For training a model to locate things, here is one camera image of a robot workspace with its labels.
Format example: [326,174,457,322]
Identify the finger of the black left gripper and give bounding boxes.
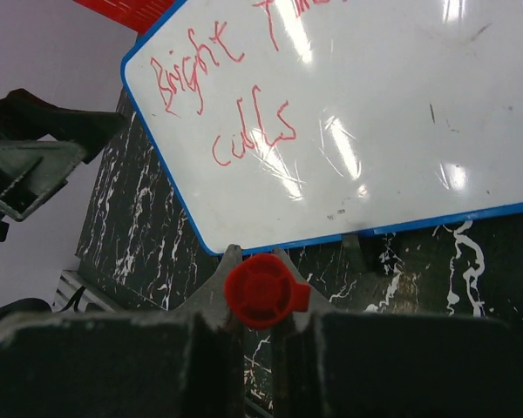
[0,89,126,164]
[0,140,85,222]

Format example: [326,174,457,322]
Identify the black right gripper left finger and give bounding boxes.
[175,244,245,417]

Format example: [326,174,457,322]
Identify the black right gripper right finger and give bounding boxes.
[271,248,336,417]

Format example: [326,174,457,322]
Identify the red capped whiteboard marker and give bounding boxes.
[223,253,311,330]

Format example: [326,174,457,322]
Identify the white whiteboard blue frame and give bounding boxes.
[121,1,523,254]

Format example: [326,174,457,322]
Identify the red plastic shopping basket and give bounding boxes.
[75,0,175,34]

